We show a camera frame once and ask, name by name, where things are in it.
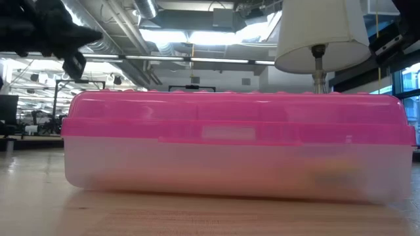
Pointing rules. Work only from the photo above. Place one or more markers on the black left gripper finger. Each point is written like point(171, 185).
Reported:
point(73, 46)
point(80, 33)

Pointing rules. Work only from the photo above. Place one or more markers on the clear supply box pink lid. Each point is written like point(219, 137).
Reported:
point(229, 147)

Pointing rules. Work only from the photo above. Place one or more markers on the grey ceiling unit box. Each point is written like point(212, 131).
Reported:
point(223, 18)

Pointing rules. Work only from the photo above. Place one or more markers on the long ceiling light bar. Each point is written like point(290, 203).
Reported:
point(154, 58)

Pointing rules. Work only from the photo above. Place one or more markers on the black computer monitor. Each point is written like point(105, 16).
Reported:
point(8, 109)

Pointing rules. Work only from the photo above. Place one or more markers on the white shade table lamp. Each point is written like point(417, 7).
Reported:
point(321, 32)

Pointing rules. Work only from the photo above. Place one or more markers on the blue tinted window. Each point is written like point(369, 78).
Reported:
point(411, 111)

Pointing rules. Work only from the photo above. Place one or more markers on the background office desk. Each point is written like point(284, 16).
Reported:
point(29, 141)

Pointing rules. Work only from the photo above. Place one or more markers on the black background rig frame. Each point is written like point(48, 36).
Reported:
point(92, 81)
point(192, 87)

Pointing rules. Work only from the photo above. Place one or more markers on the silver round air duct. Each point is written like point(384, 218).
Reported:
point(146, 8)

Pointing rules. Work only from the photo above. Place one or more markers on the grey square wall vent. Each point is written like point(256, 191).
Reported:
point(246, 82)
point(195, 80)

